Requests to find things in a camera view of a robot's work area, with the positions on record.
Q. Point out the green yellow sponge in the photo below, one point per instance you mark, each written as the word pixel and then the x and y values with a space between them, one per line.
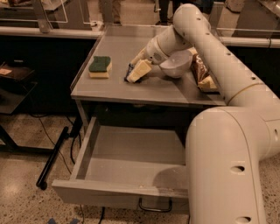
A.
pixel 100 67

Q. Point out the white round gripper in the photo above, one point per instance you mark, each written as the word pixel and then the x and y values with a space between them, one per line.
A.
pixel 152 52

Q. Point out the blue rxbar blueberry bar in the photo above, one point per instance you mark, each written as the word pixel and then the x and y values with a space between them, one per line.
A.
pixel 133 75

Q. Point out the grey metal table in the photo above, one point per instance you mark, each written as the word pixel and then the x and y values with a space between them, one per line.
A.
pixel 157 102

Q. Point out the white bowl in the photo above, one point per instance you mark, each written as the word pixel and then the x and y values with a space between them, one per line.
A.
pixel 178 63

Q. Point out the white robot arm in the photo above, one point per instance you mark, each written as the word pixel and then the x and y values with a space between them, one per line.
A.
pixel 224 144

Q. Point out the sea salt chips bag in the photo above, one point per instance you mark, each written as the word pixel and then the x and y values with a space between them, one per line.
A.
pixel 201 74

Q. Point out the grey open top drawer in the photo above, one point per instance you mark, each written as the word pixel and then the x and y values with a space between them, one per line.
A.
pixel 117 167

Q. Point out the dark side cart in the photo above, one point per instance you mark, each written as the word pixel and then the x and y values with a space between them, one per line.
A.
pixel 15 85

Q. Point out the black floor bar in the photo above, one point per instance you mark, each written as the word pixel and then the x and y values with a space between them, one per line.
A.
pixel 41 182

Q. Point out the black drawer handle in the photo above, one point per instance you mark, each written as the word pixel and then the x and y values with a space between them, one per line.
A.
pixel 155 209

